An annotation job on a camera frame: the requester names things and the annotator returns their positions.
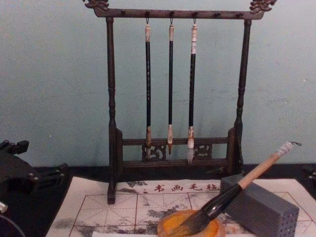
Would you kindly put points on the black brush with white tip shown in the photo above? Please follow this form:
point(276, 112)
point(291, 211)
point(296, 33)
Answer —
point(192, 86)

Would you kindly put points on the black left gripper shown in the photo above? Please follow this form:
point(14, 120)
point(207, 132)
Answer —
point(13, 175)

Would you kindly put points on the black table cloth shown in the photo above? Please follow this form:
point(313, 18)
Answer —
point(29, 217)

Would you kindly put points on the thin black brush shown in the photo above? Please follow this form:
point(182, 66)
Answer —
point(170, 86)

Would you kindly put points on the white paper sheet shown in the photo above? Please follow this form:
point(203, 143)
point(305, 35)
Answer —
point(123, 234)

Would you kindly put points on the grey block brush rest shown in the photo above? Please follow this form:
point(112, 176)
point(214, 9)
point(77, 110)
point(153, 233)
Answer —
point(264, 209)

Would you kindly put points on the dark wooden brush rack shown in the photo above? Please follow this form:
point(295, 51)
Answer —
point(111, 98)

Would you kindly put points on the orange round ink dish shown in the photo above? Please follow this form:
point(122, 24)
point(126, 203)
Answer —
point(170, 221)

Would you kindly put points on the white felt mat red grid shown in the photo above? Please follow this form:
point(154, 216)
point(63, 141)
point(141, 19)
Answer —
point(111, 212)

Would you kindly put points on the pale wall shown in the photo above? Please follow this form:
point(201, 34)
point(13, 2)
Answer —
point(49, 74)

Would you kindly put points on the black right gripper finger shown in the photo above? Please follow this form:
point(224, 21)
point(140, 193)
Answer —
point(311, 172)

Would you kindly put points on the black brush with brown tip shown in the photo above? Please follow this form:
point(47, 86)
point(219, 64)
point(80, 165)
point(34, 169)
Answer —
point(148, 86)

